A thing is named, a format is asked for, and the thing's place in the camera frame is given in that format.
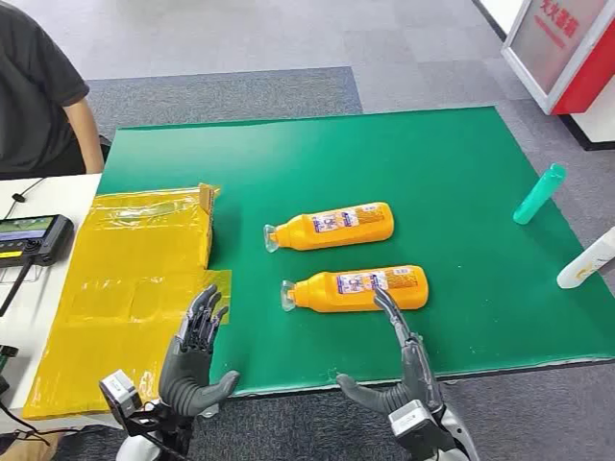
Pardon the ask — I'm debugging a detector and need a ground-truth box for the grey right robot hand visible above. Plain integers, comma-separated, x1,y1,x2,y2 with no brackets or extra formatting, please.
335,287,445,416

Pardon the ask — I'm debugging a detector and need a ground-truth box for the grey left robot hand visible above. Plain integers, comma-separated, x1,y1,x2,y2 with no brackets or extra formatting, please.
158,284,241,419

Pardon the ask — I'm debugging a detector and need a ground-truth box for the orange bottle clear cap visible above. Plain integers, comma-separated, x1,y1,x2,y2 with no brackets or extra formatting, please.
262,202,395,254
280,265,429,314

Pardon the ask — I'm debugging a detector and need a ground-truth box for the teal plastic bottle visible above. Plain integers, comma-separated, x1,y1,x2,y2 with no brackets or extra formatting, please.
512,163,568,226

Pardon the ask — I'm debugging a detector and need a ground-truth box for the white plastic bottle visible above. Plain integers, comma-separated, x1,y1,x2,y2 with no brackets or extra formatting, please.
556,227,615,291

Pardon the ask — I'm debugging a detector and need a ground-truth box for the yellow taped cardboard box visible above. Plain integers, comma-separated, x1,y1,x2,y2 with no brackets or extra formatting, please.
23,182,233,422

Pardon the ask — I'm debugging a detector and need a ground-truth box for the green table mat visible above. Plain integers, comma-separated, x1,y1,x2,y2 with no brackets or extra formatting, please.
97,106,615,397

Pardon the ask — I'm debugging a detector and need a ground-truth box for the tan brown object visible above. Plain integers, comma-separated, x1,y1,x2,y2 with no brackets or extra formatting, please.
0,432,62,461

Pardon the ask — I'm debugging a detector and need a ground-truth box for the black controller with screen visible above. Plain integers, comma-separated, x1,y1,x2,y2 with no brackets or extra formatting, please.
0,214,75,318

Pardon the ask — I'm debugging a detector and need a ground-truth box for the black device at table edge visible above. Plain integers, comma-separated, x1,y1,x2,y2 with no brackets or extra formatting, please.
0,345,20,397

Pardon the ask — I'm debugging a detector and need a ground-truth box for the person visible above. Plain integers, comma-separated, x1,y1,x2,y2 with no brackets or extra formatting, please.
0,0,112,182

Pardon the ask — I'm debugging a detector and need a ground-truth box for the red white sign stand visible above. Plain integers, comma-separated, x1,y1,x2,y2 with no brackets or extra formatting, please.
500,0,615,117

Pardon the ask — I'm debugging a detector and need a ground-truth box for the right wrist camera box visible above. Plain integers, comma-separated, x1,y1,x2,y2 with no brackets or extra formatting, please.
388,399,456,461

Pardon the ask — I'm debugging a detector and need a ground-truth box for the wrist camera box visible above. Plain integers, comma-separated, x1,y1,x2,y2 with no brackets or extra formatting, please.
99,370,144,423
388,399,456,461

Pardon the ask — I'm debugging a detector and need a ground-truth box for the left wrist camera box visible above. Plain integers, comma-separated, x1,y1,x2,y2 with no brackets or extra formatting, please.
99,370,144,423

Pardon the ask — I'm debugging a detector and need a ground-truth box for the black floor cable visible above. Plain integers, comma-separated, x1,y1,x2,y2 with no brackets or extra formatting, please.
0,400,116,448

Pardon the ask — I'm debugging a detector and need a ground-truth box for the thin black cable with clip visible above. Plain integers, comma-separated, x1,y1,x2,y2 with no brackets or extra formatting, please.
4,177,47,218

